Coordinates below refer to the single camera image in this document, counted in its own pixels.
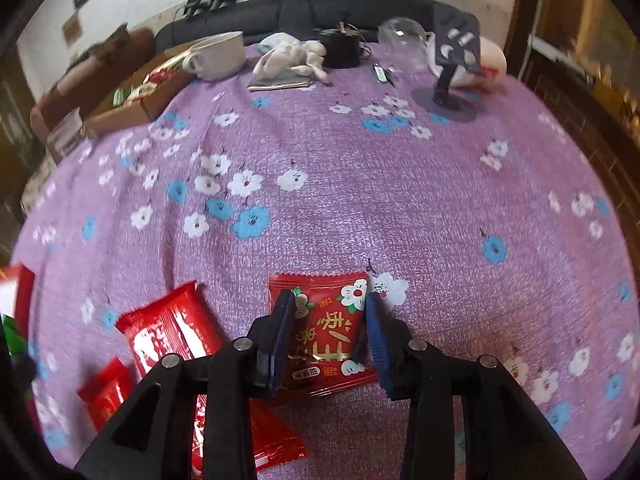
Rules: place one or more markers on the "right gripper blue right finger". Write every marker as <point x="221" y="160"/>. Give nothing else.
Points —
<point x="388" y="340"/>

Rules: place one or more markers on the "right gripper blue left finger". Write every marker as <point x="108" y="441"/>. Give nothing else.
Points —
<point x="271" y="336"/>

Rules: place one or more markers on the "red floral snack packet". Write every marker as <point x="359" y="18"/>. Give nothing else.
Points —
<point x="328" y="351"/>

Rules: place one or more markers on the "large red snack packet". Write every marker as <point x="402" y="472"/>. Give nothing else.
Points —
<point x="180" y="323"/>

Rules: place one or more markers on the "green snack packet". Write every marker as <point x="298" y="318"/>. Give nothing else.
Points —
<point x="16" y="342"/>

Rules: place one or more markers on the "purple floral tablecloth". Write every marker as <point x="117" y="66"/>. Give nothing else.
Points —
<point x="490" y="237"/>

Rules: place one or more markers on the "small red packet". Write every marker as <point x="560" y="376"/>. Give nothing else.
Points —
<point x="106" y="391"/>

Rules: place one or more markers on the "white cloth bundle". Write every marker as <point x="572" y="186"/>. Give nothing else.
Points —
<point x="281" y="51"/>

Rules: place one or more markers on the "cardboard snack box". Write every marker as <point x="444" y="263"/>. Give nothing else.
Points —
<point x="143" y="96"/>

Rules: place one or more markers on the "white ceramic mug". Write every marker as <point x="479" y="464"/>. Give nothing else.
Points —
<point x="216" y="57"/>

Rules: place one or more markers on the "red rimmed white tray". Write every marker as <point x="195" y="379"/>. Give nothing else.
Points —
<point x="16" y="284"/>

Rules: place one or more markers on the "black small box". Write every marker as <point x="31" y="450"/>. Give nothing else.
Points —
<point x="342" y="44"/>

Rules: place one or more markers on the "clear plastic cup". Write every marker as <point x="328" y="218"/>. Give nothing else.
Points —
<point x="66" y="136"/>

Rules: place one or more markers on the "clear plastic bowl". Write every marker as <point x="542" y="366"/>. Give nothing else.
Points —
<point x="404" y="44"/>

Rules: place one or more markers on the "white round container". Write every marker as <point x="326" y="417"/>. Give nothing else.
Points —
<point x="483" y="66"/>

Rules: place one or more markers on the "black phone stand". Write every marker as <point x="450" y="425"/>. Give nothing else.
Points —
<point x="457" y="44"/>

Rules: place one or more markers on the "black leather sofa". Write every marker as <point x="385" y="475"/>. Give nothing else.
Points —
<point x="302" y="19"/>

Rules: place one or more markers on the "brown armchair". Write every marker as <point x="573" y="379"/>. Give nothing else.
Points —
<point x="92" y="77"/>

